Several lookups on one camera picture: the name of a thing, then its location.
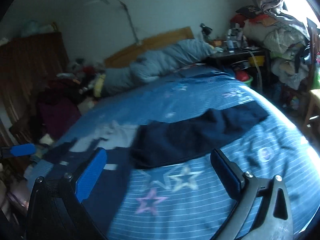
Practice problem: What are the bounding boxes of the navy and grey garment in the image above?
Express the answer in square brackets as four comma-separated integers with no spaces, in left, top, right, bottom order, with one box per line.
[45,101,268,180]

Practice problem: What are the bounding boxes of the maroon hanging cloth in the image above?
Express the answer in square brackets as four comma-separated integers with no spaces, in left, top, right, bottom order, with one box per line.
[39,100,81,140]

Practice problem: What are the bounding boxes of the brown wooden wardrobe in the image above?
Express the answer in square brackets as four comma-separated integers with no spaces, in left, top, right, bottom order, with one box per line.
[1,32,69,144]

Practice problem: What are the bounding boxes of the blue star patterned bedsheet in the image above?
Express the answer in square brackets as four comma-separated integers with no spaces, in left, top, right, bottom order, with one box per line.
[60,66,319,239]

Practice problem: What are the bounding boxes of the yellow pillow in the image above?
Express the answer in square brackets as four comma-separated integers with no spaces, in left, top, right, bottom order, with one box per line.
[93,74,106,98]

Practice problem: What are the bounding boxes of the wooden headboard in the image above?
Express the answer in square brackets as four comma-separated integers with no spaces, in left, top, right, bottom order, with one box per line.
[104,27,194,68]

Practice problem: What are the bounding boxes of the red and green basin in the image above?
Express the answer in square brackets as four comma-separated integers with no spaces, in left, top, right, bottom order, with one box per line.
[235,70,253,87]

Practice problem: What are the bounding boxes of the grey rolled duvet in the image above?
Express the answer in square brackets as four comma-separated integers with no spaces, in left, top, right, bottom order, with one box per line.
[101,39,217,97]

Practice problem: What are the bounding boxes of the dark cluttered bedside desk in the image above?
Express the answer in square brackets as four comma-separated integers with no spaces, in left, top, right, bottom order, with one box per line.
[201,48,270,94]

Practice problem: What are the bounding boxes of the pile of bedding bags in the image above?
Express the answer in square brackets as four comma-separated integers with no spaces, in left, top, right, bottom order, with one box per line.
[243,19,309,90]

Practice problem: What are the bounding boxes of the black desk lamp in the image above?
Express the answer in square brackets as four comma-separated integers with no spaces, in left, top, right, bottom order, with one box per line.
[200,23,212,42]

